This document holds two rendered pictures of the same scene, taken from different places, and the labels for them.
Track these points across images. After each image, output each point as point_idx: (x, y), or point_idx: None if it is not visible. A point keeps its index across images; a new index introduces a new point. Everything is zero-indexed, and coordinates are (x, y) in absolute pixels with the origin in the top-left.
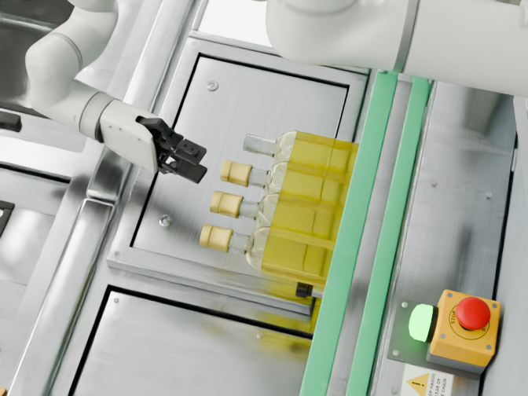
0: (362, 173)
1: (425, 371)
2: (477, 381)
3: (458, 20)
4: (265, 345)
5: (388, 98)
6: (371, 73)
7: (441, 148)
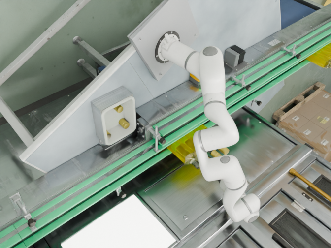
0: (188, 117)
1: None
2: None
3: (187, 46)
4: (216, 150)
5: (166, 128)
6: None
7: (167, 108)
